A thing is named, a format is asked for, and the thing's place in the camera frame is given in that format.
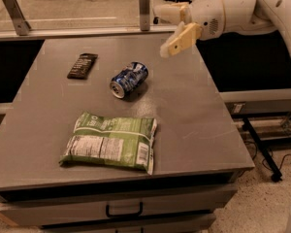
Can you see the left metal bracket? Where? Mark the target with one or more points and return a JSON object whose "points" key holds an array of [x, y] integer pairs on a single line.
{"points": [[22, 27]]}

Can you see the black snack bar wrapper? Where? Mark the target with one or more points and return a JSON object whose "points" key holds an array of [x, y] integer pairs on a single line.
{"points": [[82, 66]]}

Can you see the grey lower drawer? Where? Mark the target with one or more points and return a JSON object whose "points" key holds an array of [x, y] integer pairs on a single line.
{"points": [[146, 224]]}

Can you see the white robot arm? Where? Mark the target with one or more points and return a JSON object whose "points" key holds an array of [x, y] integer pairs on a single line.
{"points": [[252, 17]]}

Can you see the grey drawer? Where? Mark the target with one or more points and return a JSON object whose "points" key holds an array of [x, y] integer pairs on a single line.
{"points": [[92, 208], [146, 224]]}

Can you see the black drawer handle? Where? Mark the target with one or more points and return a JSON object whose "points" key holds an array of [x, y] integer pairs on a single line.
{"points": [[127, 210]]}

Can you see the green chip bag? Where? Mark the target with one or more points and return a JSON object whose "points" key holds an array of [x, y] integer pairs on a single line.
{"points": [[114, 141]]}

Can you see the blue pepsi can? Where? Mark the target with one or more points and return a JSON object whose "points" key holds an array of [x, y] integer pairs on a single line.
{"points": [[127, 80]]}

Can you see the metal bracket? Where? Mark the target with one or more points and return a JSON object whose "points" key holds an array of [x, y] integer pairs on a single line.
{"points": [[144, 15], [22, 27]]}

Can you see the grey upper drawer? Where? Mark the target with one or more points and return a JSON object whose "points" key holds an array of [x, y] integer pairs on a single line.
{"points": [[92, 208]]}

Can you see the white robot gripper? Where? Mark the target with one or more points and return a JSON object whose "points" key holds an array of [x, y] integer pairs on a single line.
{"points": [[206, 16]]}

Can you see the middle metal bracket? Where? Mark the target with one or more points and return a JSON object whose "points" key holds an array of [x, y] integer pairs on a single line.
{"points": [[144, 15]]}

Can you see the black table leg stand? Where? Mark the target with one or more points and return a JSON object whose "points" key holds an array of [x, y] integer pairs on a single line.
{"points": [[262, 147]]}

